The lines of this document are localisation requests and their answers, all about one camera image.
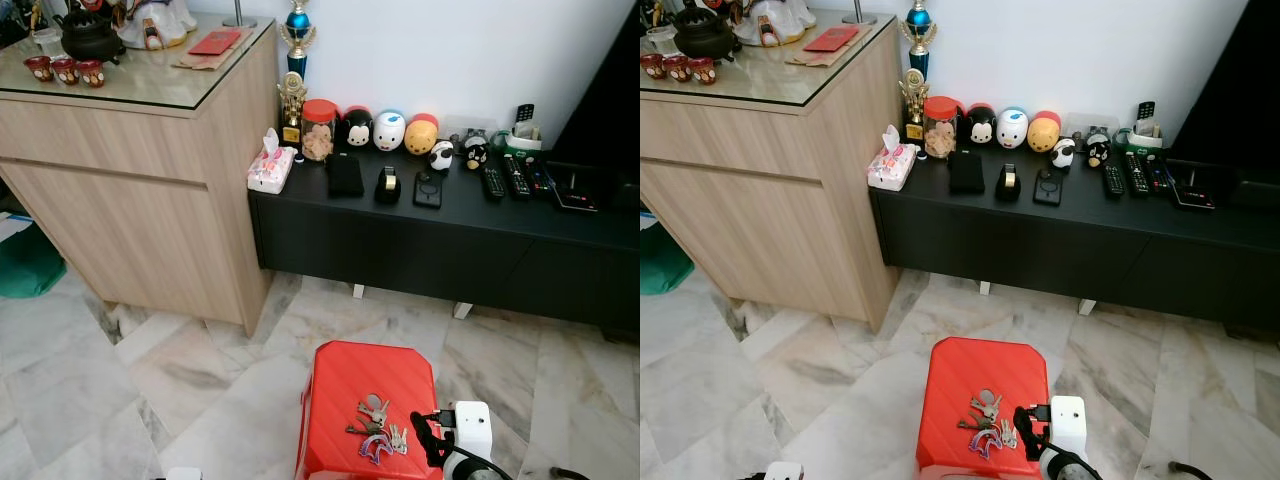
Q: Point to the black low console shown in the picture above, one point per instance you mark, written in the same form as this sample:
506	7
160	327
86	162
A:
1060	250
430	250

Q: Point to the pink tissue pack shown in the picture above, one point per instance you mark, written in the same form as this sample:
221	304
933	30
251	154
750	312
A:
892	165
271	168

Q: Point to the silver lamp base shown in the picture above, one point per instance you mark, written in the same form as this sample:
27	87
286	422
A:
239	20
860	17

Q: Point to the tall blue trophy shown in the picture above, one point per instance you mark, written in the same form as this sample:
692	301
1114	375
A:
298	35
919	32

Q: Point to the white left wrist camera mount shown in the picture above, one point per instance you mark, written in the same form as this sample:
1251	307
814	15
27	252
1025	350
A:
783	471
183	474

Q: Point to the black wallet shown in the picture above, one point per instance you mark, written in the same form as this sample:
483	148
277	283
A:
345	175
966	172

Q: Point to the black cast iron pot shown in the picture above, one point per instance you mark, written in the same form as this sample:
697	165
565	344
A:
706	33
90	38

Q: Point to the long black remote control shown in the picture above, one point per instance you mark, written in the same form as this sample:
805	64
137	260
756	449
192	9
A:
516	176
1137	173

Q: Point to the small gold trophy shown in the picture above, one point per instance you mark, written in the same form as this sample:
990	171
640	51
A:
914	102
292	105

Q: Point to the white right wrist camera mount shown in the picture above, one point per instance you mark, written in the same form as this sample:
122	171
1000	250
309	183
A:
474	428
1068	422

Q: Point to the light wooden cabinet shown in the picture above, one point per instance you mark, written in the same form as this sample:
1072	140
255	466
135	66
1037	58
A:
770	190
130	190

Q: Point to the small black white figure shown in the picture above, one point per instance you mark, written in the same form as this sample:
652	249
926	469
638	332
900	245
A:
475	153
1097	150

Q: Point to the red envelope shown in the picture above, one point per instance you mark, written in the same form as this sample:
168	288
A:
831	39
215	42

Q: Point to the green white holder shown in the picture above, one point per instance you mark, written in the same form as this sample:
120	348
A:
523	138
1147	134

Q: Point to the small red cup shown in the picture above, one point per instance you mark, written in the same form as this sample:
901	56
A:
39	69
64	72
704	71
91	74
679	69
654	66

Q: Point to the black television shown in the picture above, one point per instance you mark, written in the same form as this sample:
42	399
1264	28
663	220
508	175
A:
1235	100
605	110

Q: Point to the white porcelain figurine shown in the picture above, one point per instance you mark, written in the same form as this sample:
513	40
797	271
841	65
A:
780	20
160	22

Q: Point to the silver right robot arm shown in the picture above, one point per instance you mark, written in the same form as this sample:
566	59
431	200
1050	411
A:
1066	468
468	470

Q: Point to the yellow round plush toy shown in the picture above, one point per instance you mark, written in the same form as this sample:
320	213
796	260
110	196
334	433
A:
421	136
1044	133

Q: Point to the small white panda figure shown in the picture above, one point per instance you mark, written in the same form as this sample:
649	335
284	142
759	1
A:
1063	152
442	155

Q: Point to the black tape dispenser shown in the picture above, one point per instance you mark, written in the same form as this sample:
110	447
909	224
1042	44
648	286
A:
1008	183
388	186

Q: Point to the black flat box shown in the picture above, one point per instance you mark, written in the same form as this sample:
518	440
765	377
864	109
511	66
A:
1195	187
575	190

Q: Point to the red plastic stool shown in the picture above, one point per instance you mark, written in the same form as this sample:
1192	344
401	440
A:
975	365
345	370

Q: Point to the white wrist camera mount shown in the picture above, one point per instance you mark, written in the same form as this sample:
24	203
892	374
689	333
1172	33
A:
183	474
783	471
1068	422
474	428

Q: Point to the glass jar with red lid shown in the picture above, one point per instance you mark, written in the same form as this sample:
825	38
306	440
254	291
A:
319	135
941	132

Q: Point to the black mouse plush toy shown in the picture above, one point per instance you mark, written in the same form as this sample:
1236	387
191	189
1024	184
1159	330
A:
357	130
980	127

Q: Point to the short black remote control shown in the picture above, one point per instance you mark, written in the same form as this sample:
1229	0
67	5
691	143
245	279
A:
1113	180
493	183

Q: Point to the green bag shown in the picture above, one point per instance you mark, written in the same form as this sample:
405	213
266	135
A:
662	260
28	262

